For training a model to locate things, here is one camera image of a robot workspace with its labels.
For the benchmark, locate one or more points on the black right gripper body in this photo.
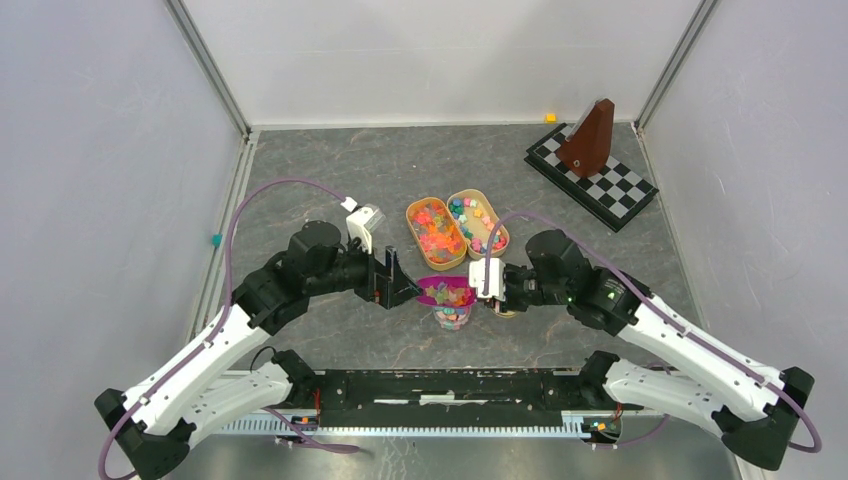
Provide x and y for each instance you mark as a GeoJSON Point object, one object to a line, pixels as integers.
{"type": "Point", "coordinates": [524, 288]}

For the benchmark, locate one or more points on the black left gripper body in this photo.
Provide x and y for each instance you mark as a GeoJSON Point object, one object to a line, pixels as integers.
{"type": "Point", "coordinates": [355, 270]}

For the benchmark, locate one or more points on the magenta plastic scoop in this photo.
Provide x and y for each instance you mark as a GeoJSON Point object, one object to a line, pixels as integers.
{"type": "Point", "coordinates": [446, 291]}

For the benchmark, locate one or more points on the clear plastic round jar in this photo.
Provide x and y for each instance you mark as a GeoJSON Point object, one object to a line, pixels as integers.
{"type": "Point", "coordinates": [452, 318]}

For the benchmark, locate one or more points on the gold tin of star candies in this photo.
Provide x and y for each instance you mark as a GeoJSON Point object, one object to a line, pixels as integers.
{"type": "Point", "coordinates": [476, 218]}

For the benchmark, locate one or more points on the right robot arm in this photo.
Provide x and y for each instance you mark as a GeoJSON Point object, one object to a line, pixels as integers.
{"type": "Point", "coordinates": [751, 407]}

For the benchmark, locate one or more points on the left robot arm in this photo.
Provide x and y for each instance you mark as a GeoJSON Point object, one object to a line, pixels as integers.
{"type": "Point", "coordinates": [161, 419]}

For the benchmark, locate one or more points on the gold tin of gummy candies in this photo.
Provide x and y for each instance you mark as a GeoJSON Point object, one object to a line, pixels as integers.
{"type": "Point", "coordinates": [436, 233]}

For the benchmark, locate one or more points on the gold round jar lid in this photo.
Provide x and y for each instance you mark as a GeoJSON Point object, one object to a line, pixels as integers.
{"type": "Point", "coordinates": [504, 314]}

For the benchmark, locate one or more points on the black white chessboard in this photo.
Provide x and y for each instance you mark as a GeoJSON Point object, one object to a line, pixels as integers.
{"type": "Point", "coordinates": [615, 195]}

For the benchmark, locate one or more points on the brown wooden metronome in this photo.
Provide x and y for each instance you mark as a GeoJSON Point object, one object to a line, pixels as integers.
{"type": "Point", "coordinates": [586, 148]}

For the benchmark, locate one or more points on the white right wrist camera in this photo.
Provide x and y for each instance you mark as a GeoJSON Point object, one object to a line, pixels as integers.
{"type": "Point", "coordinates": [486, 278]}

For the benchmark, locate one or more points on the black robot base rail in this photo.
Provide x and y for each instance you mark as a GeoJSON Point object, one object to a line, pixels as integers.
{"type": "Point", "coordinates": [436, 398]}

